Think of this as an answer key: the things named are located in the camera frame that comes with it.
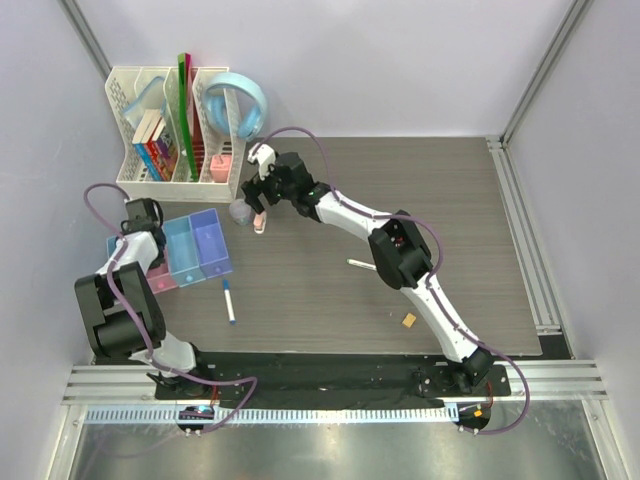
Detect pink eraser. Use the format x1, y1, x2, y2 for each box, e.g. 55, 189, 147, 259
253, 211, 267, 235

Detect clear jar of paperclips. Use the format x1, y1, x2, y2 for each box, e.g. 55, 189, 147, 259
229, 199, 253, 226

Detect light blue end bin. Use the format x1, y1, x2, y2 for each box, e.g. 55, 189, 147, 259
107, 236, 122, 260

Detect pink plastic bin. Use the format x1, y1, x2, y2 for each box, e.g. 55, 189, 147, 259
146, 263, 178, 294

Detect purple plastic bin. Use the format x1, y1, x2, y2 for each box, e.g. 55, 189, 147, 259
189, 208, 232, 279

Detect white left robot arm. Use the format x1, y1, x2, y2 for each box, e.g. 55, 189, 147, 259
74, 198, 213, 399

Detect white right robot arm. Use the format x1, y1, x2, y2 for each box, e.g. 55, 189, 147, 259
242, 145, 494, 395

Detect pink box in rack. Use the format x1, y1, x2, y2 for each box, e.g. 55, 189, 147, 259
209, 154, 232, 183

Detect white file organizer rack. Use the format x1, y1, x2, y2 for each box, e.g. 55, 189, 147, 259
105, 66, 246, 203

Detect light blue headphones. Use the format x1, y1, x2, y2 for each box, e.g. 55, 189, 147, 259
201, 72, 268, 141

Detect stack of books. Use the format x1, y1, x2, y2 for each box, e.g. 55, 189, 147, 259
132, 110, 178, 182

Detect red plastic folder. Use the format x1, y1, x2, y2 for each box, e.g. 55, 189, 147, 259
185, 53, 205, 180

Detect green capped white marker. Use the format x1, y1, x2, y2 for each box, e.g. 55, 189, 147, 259
346, 258, 377, 271

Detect blue clear pouch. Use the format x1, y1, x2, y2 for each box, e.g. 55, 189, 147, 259
122, 76, 167, 129

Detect blue capped white marker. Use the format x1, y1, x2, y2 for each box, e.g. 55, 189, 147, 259
222, 278, 236, 325

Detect green plastic folder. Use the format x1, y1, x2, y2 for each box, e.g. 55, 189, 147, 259
178, 52, 199, 182

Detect orange eraser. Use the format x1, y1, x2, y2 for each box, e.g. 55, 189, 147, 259
402, 313, 417, 328

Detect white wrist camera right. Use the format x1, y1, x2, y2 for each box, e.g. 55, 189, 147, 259
247, 143, 277, 180

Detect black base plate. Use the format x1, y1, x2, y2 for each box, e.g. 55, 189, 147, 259
91, 349, 513, 401

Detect slotted cable duct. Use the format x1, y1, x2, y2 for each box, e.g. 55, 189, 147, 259
84, 403, 459, 426

